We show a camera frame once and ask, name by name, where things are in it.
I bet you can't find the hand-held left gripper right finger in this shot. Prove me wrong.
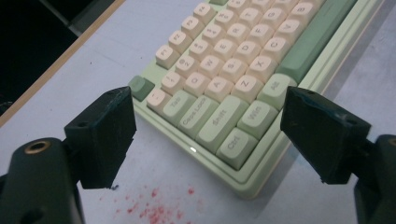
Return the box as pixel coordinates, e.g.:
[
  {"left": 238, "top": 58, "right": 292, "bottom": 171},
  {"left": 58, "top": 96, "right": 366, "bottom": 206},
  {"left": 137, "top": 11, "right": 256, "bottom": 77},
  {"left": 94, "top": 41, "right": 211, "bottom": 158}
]
[{"left": 279, "top": 86, "right": 373, "bottom": 185}]

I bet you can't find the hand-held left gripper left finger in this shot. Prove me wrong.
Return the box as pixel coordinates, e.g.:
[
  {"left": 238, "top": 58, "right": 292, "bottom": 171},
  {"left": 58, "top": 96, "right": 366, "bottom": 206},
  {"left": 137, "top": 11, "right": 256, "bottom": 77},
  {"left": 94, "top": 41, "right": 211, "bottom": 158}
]
[{"left": 64, "top": 86, "right": 138, "bottom": 190}]

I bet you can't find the green and cream keyboard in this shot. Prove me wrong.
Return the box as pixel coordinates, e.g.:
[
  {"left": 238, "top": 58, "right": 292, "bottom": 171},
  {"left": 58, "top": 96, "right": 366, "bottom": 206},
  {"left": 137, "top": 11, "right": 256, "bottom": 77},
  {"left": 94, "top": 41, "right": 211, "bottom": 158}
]
[{"left": 127, "top": 0, "right": 389, "bottom": 200}]

